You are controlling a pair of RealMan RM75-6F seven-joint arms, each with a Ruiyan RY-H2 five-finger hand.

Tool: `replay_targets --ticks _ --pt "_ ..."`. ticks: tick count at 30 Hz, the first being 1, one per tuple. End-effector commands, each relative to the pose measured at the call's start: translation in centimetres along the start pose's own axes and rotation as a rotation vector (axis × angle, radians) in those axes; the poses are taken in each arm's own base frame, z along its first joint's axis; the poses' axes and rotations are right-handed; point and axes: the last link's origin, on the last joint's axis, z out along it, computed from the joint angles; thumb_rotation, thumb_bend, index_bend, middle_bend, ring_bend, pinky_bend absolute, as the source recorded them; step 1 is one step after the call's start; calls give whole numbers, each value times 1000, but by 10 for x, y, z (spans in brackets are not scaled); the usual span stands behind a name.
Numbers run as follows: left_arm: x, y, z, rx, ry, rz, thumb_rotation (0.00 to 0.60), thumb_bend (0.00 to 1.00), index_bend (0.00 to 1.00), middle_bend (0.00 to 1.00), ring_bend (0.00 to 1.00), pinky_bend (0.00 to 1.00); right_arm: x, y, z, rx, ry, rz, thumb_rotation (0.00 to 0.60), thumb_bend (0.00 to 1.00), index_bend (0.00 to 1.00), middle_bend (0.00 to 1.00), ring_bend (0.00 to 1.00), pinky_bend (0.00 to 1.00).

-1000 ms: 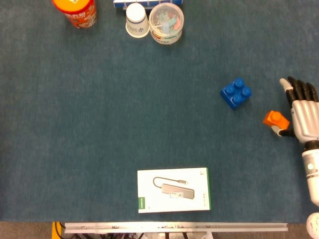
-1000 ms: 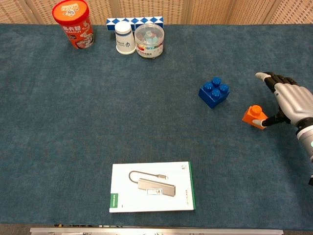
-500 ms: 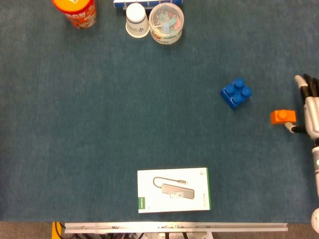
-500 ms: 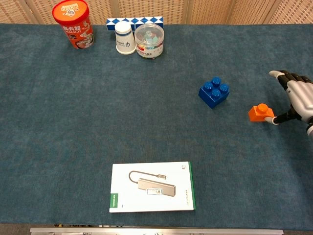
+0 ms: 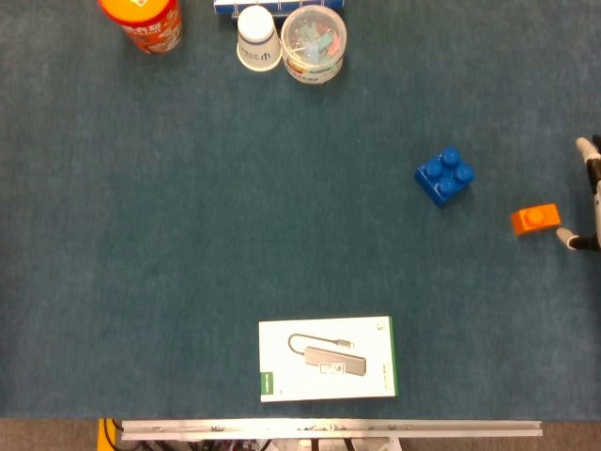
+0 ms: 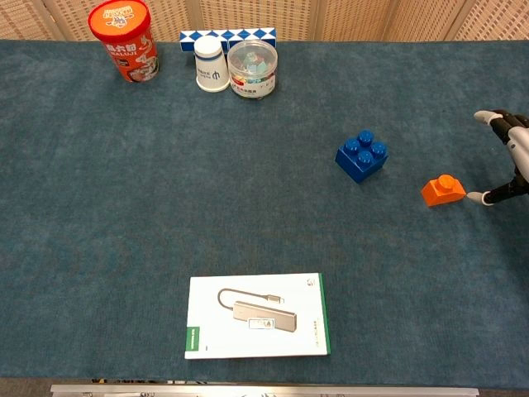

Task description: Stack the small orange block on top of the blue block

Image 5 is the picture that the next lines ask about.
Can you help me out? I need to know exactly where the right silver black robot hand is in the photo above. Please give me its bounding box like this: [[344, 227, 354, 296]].
[[556, 134, 601, 253]]

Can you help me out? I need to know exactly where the orange building block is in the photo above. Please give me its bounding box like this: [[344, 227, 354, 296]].
[[510, 203, 562, 237]]

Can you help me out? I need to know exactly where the blue building block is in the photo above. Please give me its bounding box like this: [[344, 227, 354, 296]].
[[413, 146, 476, 209]]

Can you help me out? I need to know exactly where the clear jar of clips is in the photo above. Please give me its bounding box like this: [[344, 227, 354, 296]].
[[280, 5, 348, 86]]

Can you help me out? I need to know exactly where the white USB hub box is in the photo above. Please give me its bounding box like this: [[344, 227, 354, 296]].
[[257, 316, 399, 404]]

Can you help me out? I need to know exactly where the white paper cup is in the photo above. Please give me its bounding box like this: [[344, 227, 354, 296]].
[[236, 5, 283, 72]]

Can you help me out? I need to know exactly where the red snack canister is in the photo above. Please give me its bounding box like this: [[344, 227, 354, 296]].
[[97, 0, 183, 54]]

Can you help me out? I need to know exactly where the aluminium rail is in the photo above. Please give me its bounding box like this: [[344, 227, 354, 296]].
[[120, 419, 544, 442]]

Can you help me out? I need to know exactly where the black cable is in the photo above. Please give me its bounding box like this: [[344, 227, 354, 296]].
[[103, 417, 124, 448]]

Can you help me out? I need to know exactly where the yellow frame piece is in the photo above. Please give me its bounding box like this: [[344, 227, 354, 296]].
[[97, 417, 124, 451]]

